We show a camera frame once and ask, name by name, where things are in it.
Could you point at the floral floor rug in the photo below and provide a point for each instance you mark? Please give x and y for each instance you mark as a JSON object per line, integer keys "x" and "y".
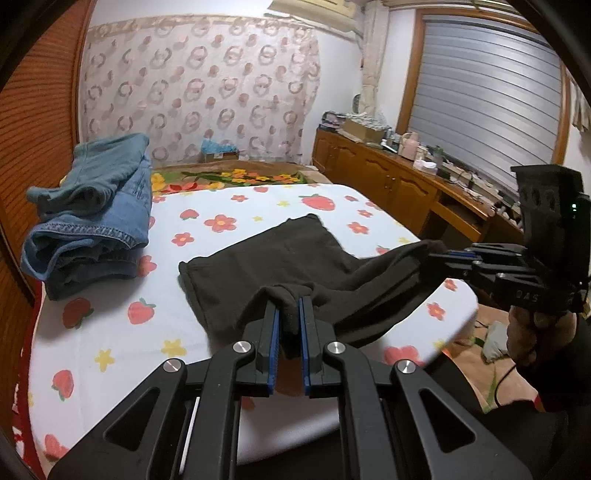
{"x": 471, "y": 369}

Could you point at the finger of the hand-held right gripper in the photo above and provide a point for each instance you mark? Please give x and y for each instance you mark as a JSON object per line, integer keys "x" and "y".
{"x": 485, "y": 256}
{"x": 480, "y": 276}

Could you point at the wall air conditioner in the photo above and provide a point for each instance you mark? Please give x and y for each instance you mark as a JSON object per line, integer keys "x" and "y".
{"x": 318, "y": 11}

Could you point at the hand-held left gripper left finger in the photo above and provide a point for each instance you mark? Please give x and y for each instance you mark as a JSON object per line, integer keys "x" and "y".
{"x": 273, "y": 350}

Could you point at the box with blue bag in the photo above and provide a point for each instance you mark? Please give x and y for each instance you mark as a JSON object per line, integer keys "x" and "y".
{"x": 219, "y": 150}

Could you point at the sheer circle pattern curtain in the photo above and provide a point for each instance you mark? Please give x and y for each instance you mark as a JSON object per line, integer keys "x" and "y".
{"x": 198, "y": 92}

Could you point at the grey-blue folded jeans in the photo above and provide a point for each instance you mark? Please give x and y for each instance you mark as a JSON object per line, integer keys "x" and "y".
{"x": 106, "y": 166}

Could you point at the beige tied curtain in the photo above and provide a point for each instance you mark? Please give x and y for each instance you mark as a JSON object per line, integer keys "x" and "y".
{"x": 371, "y": 69}

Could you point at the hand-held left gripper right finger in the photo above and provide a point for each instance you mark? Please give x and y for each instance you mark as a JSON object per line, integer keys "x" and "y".
{"x": 304, "y": 350}

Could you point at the cardboard box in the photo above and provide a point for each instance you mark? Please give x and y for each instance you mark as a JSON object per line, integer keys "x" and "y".
{"x": 362, "y": 129}

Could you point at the floral brown blanket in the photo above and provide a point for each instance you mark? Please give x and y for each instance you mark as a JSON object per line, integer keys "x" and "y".
{"x": 240, "y": 176}

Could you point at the wooden side cabinet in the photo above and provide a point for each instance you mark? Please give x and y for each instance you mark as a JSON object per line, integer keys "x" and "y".
{"x": 392, "y": 184}

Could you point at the person's right hand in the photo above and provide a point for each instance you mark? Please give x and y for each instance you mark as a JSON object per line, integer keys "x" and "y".
{"x": 535, "y": 341}

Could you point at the blue denim folded jeans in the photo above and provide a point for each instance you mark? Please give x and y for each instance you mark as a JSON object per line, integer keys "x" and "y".
{"x": 92, "y": 249}

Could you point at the strawberry print bed sheet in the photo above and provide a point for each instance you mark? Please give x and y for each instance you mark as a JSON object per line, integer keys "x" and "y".
{"x": 138, "y": 360}

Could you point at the pink thermos jug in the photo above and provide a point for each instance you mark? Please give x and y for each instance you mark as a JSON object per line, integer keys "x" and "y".
{"x": 410, "y": 146}

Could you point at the grey window blind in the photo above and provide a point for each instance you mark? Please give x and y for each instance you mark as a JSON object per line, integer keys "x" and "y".
{"x": 485, "y": 101}

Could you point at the wooden louvred wardrobe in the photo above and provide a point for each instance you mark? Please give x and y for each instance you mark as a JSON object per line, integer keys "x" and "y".
{"x": 37, "y": 138}

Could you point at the black pants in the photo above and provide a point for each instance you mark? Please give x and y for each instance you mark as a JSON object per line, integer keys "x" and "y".
{"x": 300, "y": 263}

